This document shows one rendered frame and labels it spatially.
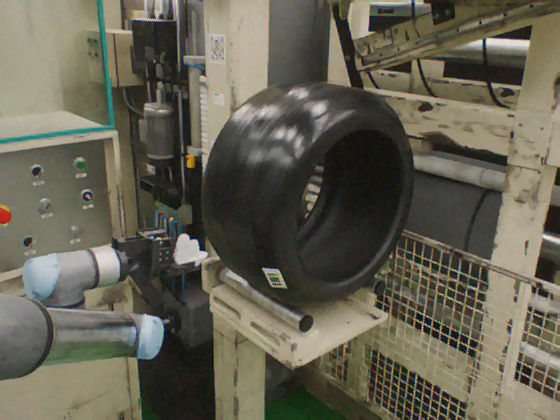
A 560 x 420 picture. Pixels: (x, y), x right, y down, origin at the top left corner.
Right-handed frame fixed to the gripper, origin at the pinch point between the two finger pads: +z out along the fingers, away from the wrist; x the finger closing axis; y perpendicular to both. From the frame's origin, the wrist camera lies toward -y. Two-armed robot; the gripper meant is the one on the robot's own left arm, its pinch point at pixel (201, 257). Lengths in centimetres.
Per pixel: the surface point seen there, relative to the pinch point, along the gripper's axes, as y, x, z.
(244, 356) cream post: -50, 26, 38
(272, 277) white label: -3.6, -9.3, 13.0
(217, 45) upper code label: 45, 32, 23
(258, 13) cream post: 54, 26, 30
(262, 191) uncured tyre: 16.2, -7.6, 9.0
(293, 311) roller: -15.7, -6.9, 23.6
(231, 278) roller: -16.5, 17.5, 22.9
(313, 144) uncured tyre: 26.7, -11.0, 18.8
